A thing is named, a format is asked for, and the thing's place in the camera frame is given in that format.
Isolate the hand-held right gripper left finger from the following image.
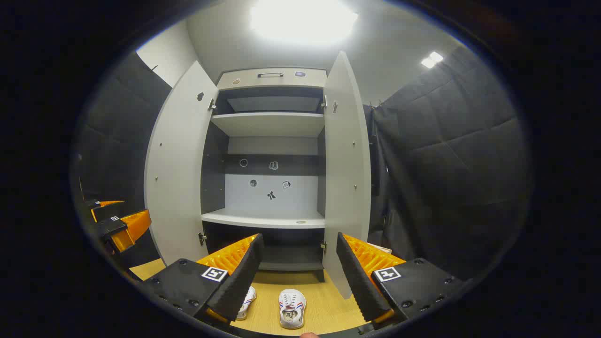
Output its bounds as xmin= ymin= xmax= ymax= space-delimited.
xmin=141 ymin=233 xmax=264 ymax=329

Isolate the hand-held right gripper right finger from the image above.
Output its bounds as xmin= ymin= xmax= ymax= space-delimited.
xmin=336 ymin=232 xmax=465 ymax=325

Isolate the white canvas shoe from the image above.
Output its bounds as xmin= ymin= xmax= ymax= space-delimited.
xmin=236 ymin=285 xmax=257 ymax=321
xmin=279 ymin=289 xmax=307 ymax=329

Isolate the grey shoe cabinet door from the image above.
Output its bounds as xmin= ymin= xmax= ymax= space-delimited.
xmin=322 ymin=51 xmax=371 ymax=300
xmin=144 ymin=60 xmax=220 ymax=266

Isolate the grey shoe cabinet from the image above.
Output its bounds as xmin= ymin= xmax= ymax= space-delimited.
xmin=200 ymin=67 xmax=328 ymax=283

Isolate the grey cabinet drawer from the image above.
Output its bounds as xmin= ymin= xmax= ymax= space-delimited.
xmin=217 ymin=68 xmax=327 ymax=91

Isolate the black backdrop cloth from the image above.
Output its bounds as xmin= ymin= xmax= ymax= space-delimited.
xmin=75 ymin=45 xmax=533 ymax=284

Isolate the small ceiling light panel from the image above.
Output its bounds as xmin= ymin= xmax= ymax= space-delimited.
xmin=421 ymin=51 xmax=444 ymax=69

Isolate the large ceiling light panel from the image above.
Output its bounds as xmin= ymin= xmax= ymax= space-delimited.
xmin=250 ymin=0 xmax=358 ymax=45

